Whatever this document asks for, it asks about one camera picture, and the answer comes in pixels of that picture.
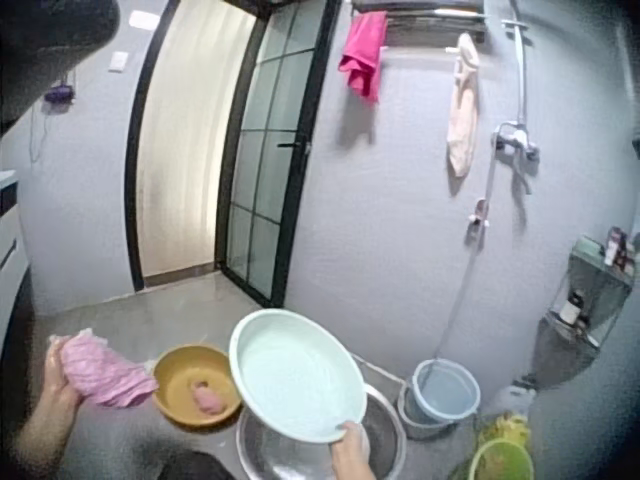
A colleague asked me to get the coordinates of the person's left hand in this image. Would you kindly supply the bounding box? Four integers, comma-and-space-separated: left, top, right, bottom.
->
41, 337, 84, 414

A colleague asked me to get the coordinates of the person's right hand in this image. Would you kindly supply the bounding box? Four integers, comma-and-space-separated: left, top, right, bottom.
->
330, 420, 372, 469

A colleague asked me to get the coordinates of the pink striped cloth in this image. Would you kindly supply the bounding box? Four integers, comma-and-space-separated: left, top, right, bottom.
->
48, 328, 159, 409

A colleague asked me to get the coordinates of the light green plastic basin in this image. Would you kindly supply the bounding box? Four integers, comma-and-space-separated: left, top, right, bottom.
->
228, 308, 367, 445

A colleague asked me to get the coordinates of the white cabinet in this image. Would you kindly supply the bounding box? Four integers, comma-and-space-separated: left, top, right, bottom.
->
0, 169, 32, 321

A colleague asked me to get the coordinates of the yellow plastic basin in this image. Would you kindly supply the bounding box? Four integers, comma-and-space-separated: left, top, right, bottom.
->
152, 343, 245, 428

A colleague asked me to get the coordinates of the small pink cloth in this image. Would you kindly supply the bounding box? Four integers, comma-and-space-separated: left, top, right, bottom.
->
191, 379, 229, 416

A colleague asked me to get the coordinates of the purple hair dryer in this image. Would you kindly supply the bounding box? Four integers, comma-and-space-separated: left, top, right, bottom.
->
43, 83, 77, 105

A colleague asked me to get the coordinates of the stainless steel basin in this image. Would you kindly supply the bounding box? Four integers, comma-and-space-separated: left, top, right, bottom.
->
235, 382, 407, 480

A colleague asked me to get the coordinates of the black framed glass door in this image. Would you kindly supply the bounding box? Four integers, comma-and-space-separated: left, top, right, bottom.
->
214, 0, 341, 309

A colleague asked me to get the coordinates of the grey plastic bucket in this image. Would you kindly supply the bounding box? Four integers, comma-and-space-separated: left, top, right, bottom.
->
397, 379, 476, 441

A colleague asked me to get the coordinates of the blue plastic bucket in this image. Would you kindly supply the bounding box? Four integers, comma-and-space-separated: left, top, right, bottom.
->
409, 357, 482, 424

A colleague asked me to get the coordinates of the magenta towel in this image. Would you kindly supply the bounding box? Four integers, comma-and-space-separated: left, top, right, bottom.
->
338, 10, 389, 105

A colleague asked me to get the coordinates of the yellow cloth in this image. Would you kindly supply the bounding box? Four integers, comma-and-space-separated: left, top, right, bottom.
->
474, 410, 531, 451

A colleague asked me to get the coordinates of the green plastic bucket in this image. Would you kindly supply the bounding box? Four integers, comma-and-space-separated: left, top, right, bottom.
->
467, 438, 535, 480

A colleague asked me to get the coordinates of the white plastic bottle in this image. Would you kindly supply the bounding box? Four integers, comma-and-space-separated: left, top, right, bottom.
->
492, 383, 537, 424

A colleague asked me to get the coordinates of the peach towel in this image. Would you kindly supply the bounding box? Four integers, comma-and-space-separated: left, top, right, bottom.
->
445, 32, 481, 179

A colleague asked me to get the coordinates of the metal towel rack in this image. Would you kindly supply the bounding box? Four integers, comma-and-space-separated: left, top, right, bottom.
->
347, 0, 494, 50

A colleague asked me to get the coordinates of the chrome shower faucet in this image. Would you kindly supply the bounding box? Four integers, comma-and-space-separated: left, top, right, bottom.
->
492, 121, 541, 161

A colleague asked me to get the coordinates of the glass corner shelf with toiletries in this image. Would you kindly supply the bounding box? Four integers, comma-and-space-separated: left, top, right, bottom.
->
542, 225, 637, 351

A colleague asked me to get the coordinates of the shower riser pipe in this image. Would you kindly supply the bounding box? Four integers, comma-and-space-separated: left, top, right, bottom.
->
501, 0, 532, 126

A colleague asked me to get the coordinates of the black door frame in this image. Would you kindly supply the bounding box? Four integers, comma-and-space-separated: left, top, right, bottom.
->
123, 0, 271, 292

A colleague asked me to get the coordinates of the shower hose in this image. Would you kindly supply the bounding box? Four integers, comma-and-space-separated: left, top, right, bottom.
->
430, 144, 501, 364

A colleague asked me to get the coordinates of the shower head wall holder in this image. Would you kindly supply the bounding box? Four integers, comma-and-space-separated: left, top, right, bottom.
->
467, 198, 490, 229

